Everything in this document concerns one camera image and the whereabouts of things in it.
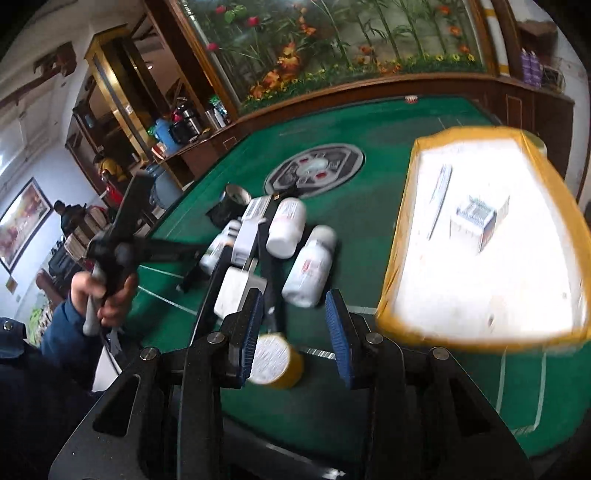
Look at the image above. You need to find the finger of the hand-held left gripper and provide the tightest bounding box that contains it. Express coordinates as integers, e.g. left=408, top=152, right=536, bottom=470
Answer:
left=177, top=258, right=207, bottom=294
left=136, top=237, right=208, bottom=265

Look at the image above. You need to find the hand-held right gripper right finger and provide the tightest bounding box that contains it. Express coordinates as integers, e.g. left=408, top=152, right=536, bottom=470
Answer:
left=324, top=290, right=532, bottom=480

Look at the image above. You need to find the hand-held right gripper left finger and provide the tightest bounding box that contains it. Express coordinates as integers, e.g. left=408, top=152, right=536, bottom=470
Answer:
left=48, top=288, right=266, bottom=480

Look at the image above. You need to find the small black tape roll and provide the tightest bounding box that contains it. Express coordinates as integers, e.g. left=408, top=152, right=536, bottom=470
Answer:
left=206, top=184, right=252, bottom=229

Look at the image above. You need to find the yellow-lined storage bin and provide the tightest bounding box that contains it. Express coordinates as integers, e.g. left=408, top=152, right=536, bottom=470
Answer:
left=376, top=127, right=589, bottom=354

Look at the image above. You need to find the person's left hand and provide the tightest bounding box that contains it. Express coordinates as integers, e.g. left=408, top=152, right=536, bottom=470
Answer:
left=69, top=270, right=139, bottom=328

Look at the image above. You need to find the yellow bottle white label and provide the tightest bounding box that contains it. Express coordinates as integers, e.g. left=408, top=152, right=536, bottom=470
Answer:
left=247, top=333, right=305, bottom=389

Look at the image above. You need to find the white pill bottle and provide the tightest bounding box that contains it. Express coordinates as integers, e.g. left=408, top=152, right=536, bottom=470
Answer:
left=281, top=225, right=338, bottom=308
left=266, top=198, right=307, bottom=259
left=199, top=219, right=243, bottom=275

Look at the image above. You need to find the white multi-port charger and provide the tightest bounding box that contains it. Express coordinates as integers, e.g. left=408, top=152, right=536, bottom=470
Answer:
left=230, top=219, right=260, bottom=269

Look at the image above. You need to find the black steel thermos jug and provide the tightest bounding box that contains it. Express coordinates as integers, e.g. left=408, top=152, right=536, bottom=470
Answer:
left=168, top=99, right=201, bottom=144

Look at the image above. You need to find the round table centre panel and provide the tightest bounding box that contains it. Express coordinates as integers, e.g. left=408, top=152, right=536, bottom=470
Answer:
left=264, top=142, right=365, bottom=199

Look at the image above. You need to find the gold-framed cabinet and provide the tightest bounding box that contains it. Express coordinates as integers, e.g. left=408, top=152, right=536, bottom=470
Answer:
left=84, top=28, right=185, bottom=162

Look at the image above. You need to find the blue and white box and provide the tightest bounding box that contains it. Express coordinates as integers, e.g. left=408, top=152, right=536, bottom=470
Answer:
left=450, top=194, right=511, bottom=254

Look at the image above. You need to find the framed wall picture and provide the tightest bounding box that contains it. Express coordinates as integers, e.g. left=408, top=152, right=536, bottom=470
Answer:
left=0, top=176, right=52, bottom=273

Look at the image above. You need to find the carved wooden wall bracket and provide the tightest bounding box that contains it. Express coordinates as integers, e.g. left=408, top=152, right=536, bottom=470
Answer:
left=32, top=41, right=77, bottom=79

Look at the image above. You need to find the flower and bamboo wall panel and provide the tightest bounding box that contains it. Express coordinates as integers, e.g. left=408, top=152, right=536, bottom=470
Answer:
left=168, top=0, right=497, bottom=116

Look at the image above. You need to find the wire basket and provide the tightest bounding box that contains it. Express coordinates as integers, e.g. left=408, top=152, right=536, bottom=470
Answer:
left=541, top=65, right=566, bottom=93

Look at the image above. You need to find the wooden wall ornament shelf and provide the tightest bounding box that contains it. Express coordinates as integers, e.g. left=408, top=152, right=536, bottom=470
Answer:
left=516, top=18, right=559, bottom=51

